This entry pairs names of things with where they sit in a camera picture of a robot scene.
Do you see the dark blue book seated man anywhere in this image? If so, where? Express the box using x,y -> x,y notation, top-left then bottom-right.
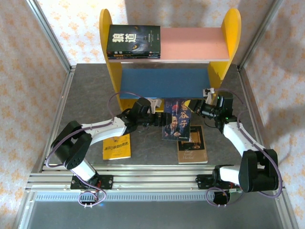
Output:
161,97 -> 193,143

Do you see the brown book with scroll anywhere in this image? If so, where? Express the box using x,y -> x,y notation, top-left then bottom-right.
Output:
176,125 -> 208,164

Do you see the yellow book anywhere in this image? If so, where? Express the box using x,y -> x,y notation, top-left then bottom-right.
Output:
102,133 -> 132,161

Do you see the black book with antlers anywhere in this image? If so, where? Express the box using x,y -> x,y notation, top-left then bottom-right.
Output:
107,53 -> 162,58

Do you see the black book with wolf eyes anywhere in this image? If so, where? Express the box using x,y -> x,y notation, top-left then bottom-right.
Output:
106,24 -> 162,55

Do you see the yellow pink blue wooden bookshelf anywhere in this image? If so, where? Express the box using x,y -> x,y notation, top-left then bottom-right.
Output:
99,8 -> 242,113

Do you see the black book old man face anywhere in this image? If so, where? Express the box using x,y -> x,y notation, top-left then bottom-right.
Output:
107,56 -> 161,60

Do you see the aluminium side rail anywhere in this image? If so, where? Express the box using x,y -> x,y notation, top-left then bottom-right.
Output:
30,64 -> 77,174
237,64 -> 272,172

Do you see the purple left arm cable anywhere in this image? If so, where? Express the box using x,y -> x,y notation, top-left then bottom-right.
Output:
45,92 -> 143,171

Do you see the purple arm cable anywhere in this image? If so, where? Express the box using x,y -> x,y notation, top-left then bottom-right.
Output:
45,92 -> 143,171
213,89 -> 284,198

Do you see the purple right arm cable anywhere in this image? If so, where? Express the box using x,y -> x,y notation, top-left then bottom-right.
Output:
213,89 -> 284,198

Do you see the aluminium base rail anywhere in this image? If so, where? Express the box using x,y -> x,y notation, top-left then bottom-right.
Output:
25,164 -> 286,193

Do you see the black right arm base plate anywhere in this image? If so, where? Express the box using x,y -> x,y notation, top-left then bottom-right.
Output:
196,174 -> 239,191

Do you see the grey slotted cable duct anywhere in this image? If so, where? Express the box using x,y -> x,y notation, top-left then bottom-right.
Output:
34,192 -> 216,202

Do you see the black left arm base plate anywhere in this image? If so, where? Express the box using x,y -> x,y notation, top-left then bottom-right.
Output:
71,174 -> 114,191

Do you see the aluminium frame post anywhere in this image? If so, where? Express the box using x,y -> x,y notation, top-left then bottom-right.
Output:
238,0 -> 285,71
25,0 -> 72,72

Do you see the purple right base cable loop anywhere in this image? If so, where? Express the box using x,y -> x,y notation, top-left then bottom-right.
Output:
205,186 -> 245,208

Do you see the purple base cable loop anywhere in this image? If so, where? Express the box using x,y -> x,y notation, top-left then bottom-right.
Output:
205,186 -> 245,208
78,187 -> 108,208

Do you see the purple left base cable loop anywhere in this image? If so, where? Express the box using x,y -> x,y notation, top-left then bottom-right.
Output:
78,187 -> 108,208

